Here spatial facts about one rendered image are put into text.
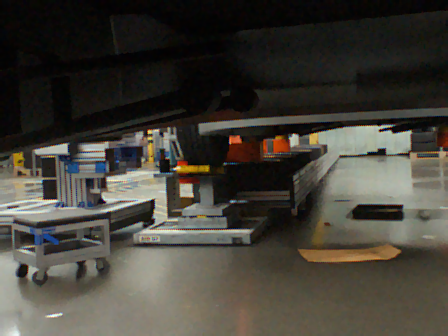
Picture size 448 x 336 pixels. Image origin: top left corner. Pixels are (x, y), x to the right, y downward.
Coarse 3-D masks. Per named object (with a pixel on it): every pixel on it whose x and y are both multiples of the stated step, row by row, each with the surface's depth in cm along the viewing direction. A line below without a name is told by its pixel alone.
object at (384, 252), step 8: (360, 248) 356; (368, 248) 356; (376, 248) 352; (384, 248) 348; (392, 248) 345; (304, 256) 339; (312, 256) 338; (320, 256) 338; (328, 256) 338; (336, 256) 338; (344, 256) 337; (352, 256) 336; (360, 256) 335; (368, 256) 334; (376, 256) 334; (384, 256) 333; (392, 256) 330
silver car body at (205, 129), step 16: (368, 112) 299; (384, 112) 297; (400, 112) 296; (416, 112) 294; (432, 112) 293; (208, 128) 329; (224, 128) 323; (240, 128) 322; (256, 128) 373; (272, 128) 394; (288, 128) 568; (320, 128) 768; (336, 128) 678; (384, 128) 686; (400, 128) 388; (416, 128) 383; (432, 128) 678
